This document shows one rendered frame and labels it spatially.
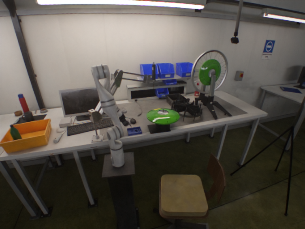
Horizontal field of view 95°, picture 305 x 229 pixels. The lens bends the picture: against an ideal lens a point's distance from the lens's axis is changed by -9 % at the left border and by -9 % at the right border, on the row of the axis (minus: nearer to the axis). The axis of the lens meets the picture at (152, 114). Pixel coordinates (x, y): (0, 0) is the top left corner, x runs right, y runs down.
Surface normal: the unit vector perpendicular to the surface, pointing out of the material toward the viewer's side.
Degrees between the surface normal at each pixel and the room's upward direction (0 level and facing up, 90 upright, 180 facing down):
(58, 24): 90
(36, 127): 86
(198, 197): 0
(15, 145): 94
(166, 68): 90
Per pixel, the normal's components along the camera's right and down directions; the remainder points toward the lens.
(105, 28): 0.28, 0.44
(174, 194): 0.00, -0.89
